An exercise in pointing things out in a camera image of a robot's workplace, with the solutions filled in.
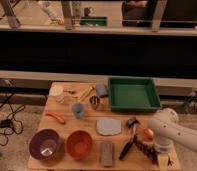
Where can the dark red grapes bunch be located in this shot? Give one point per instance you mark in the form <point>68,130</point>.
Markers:
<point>147,150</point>

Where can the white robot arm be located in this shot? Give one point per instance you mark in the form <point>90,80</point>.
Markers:
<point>164,124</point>

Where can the blue-grey sponge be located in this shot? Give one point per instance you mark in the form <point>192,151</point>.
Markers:
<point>101,90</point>

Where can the wooden spoon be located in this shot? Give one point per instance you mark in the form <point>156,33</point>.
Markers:
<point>85,93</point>

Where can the green plastic tray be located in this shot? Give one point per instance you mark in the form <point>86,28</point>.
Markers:
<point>133,95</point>

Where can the blue cup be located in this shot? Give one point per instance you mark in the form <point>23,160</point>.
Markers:
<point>78,110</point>

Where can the wooden table board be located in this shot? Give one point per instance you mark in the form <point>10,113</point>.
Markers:
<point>135,160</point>

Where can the grey rectangular block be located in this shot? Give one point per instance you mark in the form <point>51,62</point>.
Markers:
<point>107,154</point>

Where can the orange bowl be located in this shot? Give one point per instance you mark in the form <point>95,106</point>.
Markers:
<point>79,144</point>

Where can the green box in background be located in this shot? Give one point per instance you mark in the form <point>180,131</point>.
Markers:
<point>93,21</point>

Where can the orange fruit toy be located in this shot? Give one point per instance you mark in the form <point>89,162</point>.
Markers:
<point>148,133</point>

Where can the purple bowl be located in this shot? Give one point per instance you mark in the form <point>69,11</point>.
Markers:
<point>44,144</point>

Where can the black handled brush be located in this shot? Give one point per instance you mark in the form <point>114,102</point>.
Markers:
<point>132,124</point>

